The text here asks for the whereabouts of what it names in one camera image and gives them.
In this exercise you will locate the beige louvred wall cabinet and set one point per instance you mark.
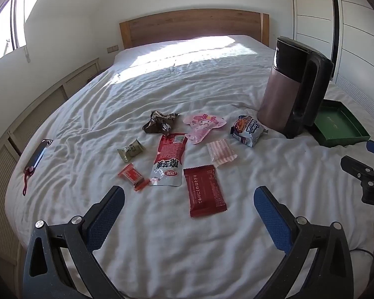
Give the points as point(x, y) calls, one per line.
point(78, 78)

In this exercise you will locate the small red candy packet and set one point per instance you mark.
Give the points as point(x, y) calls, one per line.
point(131, 174)

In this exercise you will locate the pink striped candy packet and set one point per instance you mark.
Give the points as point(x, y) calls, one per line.
point(221, 152)

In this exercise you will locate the white sliding wardrobe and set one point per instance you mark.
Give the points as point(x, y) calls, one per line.
point(314, 21)

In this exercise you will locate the pink cartoon snack packet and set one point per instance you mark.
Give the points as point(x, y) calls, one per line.
point(202, 123)

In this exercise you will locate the pink black electric kettle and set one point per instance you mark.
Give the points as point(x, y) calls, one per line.
point(277, 99)

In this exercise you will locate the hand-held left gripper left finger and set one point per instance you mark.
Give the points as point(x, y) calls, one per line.
point(107, 211)

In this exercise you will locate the wall switch plate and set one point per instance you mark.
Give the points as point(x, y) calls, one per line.
point(112, 49)

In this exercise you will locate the small olive green packet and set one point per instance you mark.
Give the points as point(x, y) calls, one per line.
point(129, 151)

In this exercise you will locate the black phone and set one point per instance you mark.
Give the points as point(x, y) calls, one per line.
point(37, 155)

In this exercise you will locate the dark red snack packet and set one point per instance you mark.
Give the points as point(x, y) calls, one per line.
point(205, 190)

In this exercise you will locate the white blue cake packet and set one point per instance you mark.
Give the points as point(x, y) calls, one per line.
point(247, 130)

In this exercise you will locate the long red white snack packet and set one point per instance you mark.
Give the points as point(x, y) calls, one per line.
point(168, 158)

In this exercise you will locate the brown snack wrapper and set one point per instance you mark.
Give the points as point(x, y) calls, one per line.
point(157, 121)

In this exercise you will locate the window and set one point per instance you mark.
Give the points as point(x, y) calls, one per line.
point(3, 28)

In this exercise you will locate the green cardboard tray box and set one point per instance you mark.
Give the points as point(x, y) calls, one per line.
point(333, 121)

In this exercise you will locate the wooden headboard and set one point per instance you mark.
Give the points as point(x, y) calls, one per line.
point(190, 25)

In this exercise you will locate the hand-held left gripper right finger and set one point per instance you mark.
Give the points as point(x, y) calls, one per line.
point(269, 215)

